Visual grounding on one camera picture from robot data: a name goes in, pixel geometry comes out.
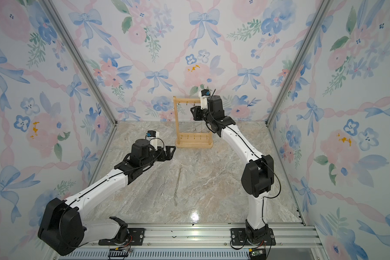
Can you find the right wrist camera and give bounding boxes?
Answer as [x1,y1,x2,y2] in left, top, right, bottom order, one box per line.
[198,89,211,109]

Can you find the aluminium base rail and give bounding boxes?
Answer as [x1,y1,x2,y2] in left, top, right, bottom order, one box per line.
[64,222,328,260]

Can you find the left aluminium corner post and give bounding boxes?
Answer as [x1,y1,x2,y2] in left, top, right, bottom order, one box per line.
[40,0,118,125]

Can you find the silver star pendant necklace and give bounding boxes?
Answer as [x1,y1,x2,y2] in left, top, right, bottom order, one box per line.
[153,177,167,207]

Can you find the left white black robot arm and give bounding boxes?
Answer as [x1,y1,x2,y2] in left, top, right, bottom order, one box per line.
[37,138,176,256]

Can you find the right aluminium corner post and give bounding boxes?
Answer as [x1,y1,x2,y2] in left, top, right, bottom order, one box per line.
[265,0,331,127]

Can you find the silver chain necklace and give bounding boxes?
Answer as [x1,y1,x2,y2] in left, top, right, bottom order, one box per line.
[173,164,184,207]

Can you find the wooden jewelry display stand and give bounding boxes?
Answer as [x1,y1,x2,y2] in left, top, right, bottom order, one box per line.
[173,96,213,148]

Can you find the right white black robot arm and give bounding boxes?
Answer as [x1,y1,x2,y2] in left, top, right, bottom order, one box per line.
[191,91,276,247]

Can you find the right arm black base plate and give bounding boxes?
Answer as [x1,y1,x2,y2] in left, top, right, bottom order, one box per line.
[230,227,276,246]

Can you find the aluminium corner post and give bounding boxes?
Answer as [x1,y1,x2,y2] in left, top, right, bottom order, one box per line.
[40,0,118,125]
[265,0,331,127]

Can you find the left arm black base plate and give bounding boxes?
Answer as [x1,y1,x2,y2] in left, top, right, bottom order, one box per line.
[98,228,146,246]

